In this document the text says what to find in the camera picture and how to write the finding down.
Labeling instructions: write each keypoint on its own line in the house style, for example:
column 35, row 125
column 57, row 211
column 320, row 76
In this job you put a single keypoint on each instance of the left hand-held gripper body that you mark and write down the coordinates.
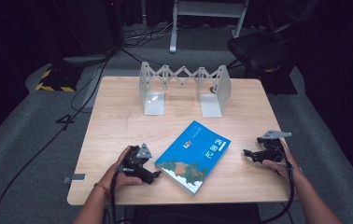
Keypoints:
column 135, row 163

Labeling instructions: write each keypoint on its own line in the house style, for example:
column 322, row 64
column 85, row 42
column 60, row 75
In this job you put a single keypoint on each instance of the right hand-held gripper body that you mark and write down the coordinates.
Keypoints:
column 272, row 152

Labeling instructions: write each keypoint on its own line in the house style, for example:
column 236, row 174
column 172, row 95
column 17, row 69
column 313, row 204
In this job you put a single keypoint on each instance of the blue book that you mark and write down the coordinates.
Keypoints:
column 193, row 157

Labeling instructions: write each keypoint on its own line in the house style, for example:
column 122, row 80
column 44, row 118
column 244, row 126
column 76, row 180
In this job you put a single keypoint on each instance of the white expandable bookend rack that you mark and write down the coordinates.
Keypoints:
column 154, row 102

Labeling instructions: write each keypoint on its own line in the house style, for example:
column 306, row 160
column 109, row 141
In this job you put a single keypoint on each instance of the person's right hand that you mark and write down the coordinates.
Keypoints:
column 282, row 168

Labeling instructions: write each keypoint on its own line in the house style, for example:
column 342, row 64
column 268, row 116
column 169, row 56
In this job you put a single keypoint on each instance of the person's left hand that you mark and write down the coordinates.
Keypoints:
column 118, row 182

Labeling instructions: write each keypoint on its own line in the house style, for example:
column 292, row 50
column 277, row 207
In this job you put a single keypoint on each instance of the person's dark lap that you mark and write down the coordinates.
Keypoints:
column 196, row 214

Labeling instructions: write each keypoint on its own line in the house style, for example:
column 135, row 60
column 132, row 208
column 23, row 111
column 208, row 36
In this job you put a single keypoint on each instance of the black chair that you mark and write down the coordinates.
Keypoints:
column 258, row 49

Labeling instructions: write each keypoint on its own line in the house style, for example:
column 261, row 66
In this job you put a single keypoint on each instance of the black yellow striped base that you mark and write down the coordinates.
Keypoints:
column 60, row 79

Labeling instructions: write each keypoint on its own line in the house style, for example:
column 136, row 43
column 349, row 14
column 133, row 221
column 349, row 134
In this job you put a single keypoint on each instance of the white metal stand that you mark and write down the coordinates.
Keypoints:
column 208, row 9

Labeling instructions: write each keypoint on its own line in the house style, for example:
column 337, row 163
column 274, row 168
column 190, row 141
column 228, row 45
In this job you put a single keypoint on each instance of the grey table edge bracket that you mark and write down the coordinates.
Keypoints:
column 75, row 177
column 301, row 170

